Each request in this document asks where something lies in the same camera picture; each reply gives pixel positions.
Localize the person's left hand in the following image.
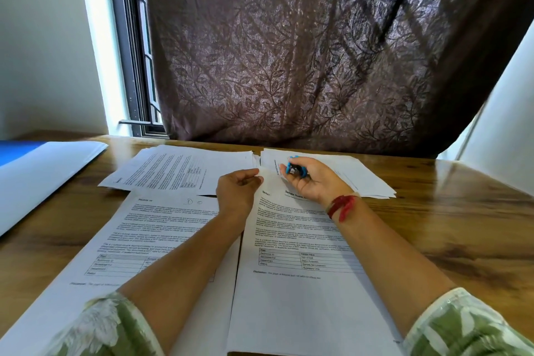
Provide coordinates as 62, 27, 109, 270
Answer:
215, 168, 264, 224

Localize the person's right hand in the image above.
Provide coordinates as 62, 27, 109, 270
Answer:
278, 155, 356, 209

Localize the blue clip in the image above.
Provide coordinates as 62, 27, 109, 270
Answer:
286, 155, 309, 179

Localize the printed sheet with table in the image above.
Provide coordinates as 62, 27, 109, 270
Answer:
226, 167, 404, 356

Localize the person's right forearm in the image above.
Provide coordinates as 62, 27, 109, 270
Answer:
333, 197, 458, 338

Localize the person's left forearm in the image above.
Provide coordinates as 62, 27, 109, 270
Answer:
118, 211, 248, 355

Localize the stack of white sheets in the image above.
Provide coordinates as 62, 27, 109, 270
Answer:
259, 148, 397, 200

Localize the stack of printed sheets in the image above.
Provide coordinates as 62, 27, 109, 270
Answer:
98, 144, 258, 197

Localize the brown floral curtain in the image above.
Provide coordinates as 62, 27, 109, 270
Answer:
140, 0, 534, 159

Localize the printed sheet with handwritten mark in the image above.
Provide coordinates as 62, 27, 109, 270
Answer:
0, 191, 243, 356

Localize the metal window grille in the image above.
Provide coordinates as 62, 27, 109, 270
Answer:
133, 0, 164, 125

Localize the person's left green floral sleeve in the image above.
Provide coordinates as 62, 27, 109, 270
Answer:
42, 291, 166, 356

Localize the person's green floral sleeve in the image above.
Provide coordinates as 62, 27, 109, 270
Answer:
42, 291, 166, 356
402, 287, 534, 356

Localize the white folder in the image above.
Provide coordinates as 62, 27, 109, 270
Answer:
0, 141, 109, 238

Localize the person's right green floral sleeve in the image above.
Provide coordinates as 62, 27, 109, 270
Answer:
402, 287, 534, 356

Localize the blue folder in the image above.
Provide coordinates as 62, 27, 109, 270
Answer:
0, 140, 45, 168

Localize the red thread bracelet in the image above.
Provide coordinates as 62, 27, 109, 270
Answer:
326, 195, 359, 223

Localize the dark window frame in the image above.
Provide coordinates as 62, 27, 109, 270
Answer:
104, 0, 168, 139

